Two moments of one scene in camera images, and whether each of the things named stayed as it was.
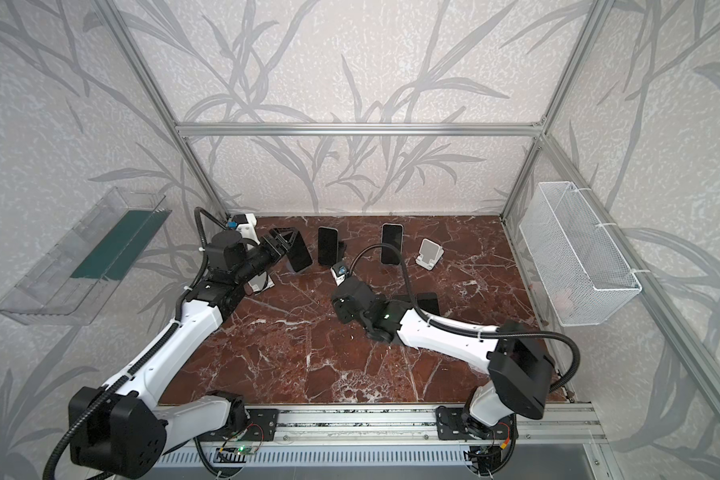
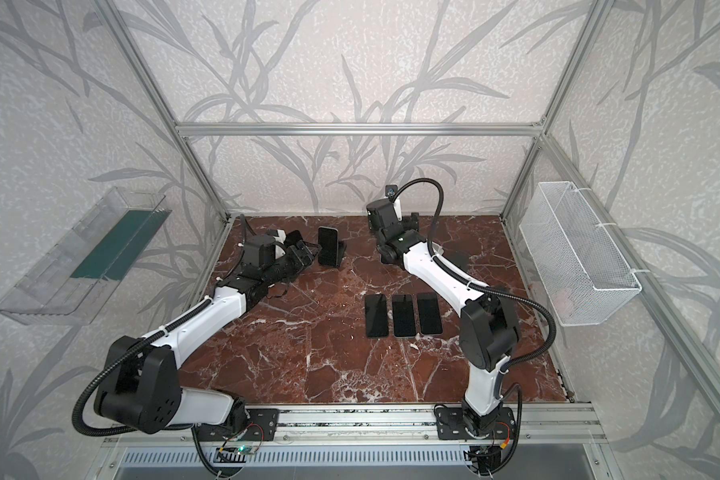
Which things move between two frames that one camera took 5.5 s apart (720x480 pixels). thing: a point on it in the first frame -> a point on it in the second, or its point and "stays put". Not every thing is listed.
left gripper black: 273,248 -> 303,253
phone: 328,245 stays put
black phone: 428,301 stays put
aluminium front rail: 396,423 stays put
